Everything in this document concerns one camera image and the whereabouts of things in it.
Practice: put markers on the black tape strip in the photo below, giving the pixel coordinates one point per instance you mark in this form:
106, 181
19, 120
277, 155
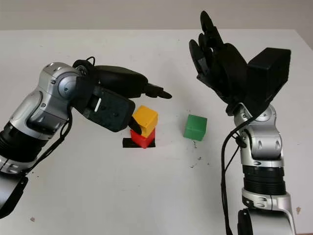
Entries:
127, 143

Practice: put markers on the green wooden cube block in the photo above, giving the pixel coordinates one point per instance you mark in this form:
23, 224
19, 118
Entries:
195, 127

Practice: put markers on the yellow wooden cube block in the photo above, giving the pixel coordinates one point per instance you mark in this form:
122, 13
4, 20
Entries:
146, 120

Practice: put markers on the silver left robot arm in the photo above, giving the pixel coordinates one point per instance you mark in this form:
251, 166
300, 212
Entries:
36, 117

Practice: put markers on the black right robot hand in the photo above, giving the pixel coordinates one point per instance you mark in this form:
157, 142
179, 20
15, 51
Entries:
220, 63

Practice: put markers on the red wooden cube block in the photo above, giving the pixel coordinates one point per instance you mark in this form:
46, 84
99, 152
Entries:
143, 140

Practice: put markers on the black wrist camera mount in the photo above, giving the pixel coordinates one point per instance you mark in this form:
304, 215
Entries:
112, 112
267, 76

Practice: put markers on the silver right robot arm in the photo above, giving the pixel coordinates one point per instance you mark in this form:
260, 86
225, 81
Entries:
264, 156

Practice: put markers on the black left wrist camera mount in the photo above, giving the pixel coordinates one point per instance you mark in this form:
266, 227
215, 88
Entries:
112, 112

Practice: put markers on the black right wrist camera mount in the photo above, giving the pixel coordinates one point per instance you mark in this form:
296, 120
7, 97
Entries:
267, 76

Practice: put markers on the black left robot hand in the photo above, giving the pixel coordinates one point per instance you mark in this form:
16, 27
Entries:
122, 78

